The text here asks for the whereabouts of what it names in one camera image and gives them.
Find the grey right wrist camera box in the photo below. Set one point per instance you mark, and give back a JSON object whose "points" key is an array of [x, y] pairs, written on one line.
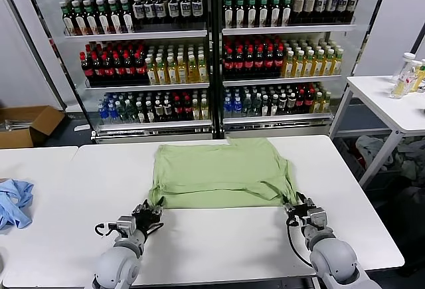
{"points": [[317, 217]]}

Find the black mesh laundry basket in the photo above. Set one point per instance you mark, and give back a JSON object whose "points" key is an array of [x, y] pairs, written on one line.
{"points": [[348, 162]]}

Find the grey white crumpled garment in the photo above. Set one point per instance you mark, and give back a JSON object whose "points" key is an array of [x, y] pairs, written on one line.
{"points": [[372, 146]]}

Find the clear bottle white cap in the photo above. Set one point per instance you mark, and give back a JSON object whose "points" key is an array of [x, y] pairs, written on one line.
{"points": [[400, 86]]}

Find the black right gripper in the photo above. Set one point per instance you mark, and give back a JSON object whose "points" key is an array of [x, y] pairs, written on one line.
{"points": [[299, 216]]}

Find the glass door drink shelf cabinet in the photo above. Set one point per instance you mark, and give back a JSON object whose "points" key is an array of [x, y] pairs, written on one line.
{"points": [[149, 133], [275, 126]]}

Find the crumpled light blue cloth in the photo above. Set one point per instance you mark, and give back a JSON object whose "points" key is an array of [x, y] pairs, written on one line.
{"points": [[16, 216]]}

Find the yellow tea bottle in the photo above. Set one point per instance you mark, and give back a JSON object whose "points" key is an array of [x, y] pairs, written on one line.
{"points": [[151, 74], [192, 72], [308, 67], [328, 65], [299, 67], [337, 65], [182, 73], [318, 66], [288, 68], [161, 74], [202, 72], [172, 74]]}

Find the yellow drink bottle green cap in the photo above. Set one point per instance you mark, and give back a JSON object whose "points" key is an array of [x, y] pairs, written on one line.
{"points": [[422, 74]]}

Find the green neck dark tea bottle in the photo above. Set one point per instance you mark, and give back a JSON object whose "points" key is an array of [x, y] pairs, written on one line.
{"points": [[91, 22], [239, 15], [228, 15], [79, 23], [263, 14], [115, 20], [275, 14], [103, 21], [127, 20], [68, 23], [251, 15], [286, 13]]}

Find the beige label dark drink bottle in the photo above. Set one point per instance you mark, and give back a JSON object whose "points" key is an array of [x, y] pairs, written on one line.
{"points": [[297, 5], [309, 4]]}

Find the white side table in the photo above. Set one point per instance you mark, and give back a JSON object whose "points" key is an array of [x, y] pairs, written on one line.
{"points": [[375, 99]]}

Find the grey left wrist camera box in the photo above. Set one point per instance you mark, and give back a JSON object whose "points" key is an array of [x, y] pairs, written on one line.
{"points": [[125, 224]]}

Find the silver metal rods bundle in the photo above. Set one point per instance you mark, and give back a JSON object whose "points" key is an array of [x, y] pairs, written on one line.
{"points": [[16, 125]]}

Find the white paper scrap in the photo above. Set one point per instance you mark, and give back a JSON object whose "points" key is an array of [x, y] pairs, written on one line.
{"points": [[82, 128]]}

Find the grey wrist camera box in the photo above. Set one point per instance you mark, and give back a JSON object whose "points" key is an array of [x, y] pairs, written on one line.
{"points": [[125, 224], [317, 217]]}

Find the light green polo shirt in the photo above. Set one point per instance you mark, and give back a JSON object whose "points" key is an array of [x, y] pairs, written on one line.
{"points": [[216, 169]]}

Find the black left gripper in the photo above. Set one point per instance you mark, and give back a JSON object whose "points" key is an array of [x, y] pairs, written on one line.
{"points": [[147, 222]]}

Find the teal grey crumpled garment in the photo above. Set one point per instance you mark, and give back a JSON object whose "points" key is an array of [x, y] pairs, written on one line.
{"points": [[411, 166]]}

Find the blue label dark drink bottle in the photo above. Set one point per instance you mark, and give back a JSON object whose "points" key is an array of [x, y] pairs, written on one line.
{"points": [[186, 9], [342, 4], [331, 4], [138, 10], [149, 10], [160, 10], [320, 5], [197, 8], [353, 3], [173, 9]]}

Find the open brown cardboard box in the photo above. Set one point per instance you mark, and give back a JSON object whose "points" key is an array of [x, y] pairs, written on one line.
{"points": [[43, 123]]}

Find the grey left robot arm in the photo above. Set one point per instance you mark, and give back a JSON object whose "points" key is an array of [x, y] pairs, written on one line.
{"points": [[116, 265]]}

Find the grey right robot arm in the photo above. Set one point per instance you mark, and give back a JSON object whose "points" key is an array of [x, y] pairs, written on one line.
{"points": [[332, 255]]}

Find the red cap cola bottle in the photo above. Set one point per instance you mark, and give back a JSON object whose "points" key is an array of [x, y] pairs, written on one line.
{"points": [[239, 63], [229, 63], [129, 68], [259, 62], [269, 62], [108, 69], [249, 63], [118, 69], [97, 69], [87, 69], [140, 68], [279, 62]]}

